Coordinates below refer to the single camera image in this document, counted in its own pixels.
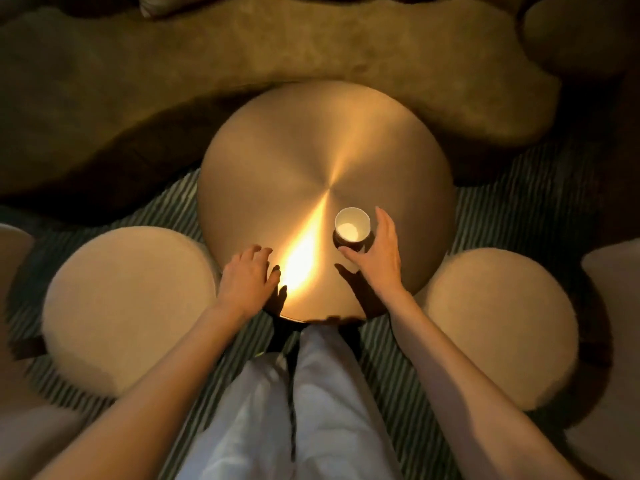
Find person's left hand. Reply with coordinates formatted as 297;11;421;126
215;244;282;321

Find person's right hand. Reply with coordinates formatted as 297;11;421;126
337;206;403;303

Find person's right forearm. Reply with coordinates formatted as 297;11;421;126
389;289;583;480

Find person's left forearm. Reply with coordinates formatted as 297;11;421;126
35;304;241;480

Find person's white trousers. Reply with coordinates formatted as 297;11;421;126
177;324;403;480

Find white boucle armchair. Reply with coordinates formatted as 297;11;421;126
415;239;640;480
0;222;221;480

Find striped blue-green rug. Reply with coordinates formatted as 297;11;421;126
0;139;616;480

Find round brass coffee table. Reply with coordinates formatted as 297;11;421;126
196;79;457;355

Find green curved sofa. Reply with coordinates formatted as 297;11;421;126
0;0;640;211

